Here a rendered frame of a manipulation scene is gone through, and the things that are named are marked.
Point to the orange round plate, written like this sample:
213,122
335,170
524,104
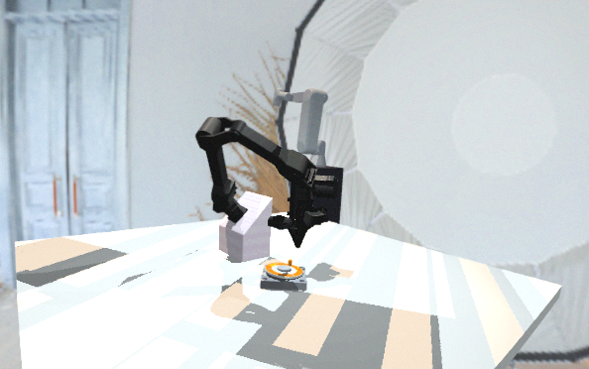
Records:
295,272

